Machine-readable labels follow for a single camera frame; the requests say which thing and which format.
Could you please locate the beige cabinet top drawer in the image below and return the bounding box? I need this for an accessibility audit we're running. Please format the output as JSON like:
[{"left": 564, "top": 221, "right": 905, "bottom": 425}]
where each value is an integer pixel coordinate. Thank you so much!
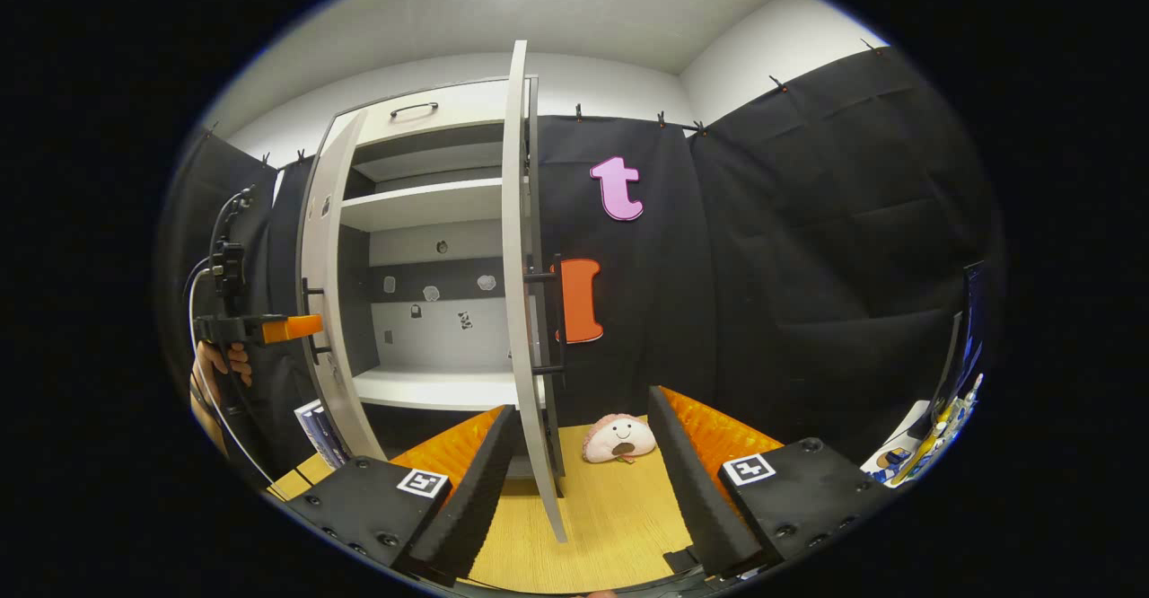
[{"left": 332, "top": 77, "right": 526, "bottom": 145}]

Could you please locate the white colourful printed object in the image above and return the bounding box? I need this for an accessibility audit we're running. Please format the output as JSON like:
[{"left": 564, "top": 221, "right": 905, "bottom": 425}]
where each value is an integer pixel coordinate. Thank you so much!
[{"left": 862, "top": 374, "right": 986, "bottom": 488}]

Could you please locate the grey-blue book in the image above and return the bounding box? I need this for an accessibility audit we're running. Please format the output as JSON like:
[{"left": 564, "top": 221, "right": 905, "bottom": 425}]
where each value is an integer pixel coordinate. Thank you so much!
[{"left": 308, "top": 403, "right": 351, "bottom": 469}]

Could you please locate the black backdrop cloth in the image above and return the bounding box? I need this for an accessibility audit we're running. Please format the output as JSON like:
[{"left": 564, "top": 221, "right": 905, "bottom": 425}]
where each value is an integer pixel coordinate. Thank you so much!
[{"left": 157, "top": 41, "right": 1002, "bottom": 482}]

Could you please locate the beige cabinet door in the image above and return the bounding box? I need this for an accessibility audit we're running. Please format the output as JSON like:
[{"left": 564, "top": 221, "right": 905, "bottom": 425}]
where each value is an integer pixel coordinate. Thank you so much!
[
  {"left": 501, "top": 40, "right": 571, "bottom": 545},
  {"left": 299, "top": 109, "right": 387, "bottom": 462}
]

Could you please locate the white left gripper cable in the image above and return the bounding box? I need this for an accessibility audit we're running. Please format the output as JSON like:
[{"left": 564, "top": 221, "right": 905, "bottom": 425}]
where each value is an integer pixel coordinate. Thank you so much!
[{"left": 187, "top": 261, "right": 275, "bottom": 484}]

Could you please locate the pink smiling plush toy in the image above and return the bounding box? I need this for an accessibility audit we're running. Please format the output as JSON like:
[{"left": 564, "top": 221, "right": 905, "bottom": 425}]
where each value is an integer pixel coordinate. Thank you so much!
[{"left": 582, "top": 414, "right": 658, "bottom": 466}]

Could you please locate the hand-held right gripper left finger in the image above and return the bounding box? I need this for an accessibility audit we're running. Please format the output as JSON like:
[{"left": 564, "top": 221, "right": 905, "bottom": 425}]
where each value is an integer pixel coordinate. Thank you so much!
[{"left": 283, "top": 404, "right": 519, "bottom": 587}]

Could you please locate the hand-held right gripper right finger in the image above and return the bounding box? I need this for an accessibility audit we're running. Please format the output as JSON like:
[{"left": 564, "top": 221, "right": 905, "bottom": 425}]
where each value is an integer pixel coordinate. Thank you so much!
[{"left": 646, "top": 386, "right": 894, "bottom": 579}]

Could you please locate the beige double-door shoe cabinet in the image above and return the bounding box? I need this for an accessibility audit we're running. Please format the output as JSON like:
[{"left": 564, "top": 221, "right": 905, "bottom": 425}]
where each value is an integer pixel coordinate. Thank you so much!
[{"left": 294, "top": 40, "right": 571, "bottom": 545}]

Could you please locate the white cabinet shelf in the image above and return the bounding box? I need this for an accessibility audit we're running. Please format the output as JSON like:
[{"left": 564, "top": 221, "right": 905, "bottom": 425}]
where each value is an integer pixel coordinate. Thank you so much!
[
  {"left": 341, "top": 178, "right": 504, "bottom": 233},
  {"left": 352, "top": 366, "right": 544, "bottom": 412}
]

